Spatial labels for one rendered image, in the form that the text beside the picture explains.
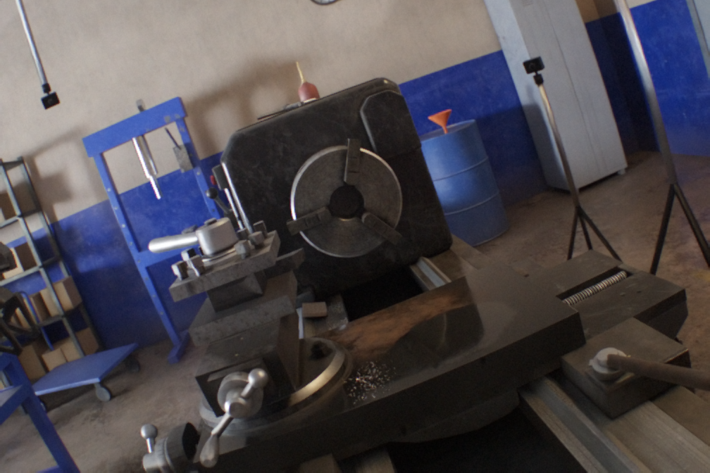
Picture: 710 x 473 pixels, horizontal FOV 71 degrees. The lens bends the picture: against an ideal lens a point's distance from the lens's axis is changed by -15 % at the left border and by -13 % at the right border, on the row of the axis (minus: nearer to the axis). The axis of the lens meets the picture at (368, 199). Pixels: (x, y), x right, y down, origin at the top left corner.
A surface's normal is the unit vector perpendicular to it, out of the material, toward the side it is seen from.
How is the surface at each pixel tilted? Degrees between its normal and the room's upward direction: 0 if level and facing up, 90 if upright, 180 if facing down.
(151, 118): 90
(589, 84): 90
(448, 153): 90
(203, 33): 90
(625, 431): 0
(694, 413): 0
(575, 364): 0
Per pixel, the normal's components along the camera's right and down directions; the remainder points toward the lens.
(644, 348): -0.34, -0.93
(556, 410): -0.92, -0.35
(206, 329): 0.10, 0.13
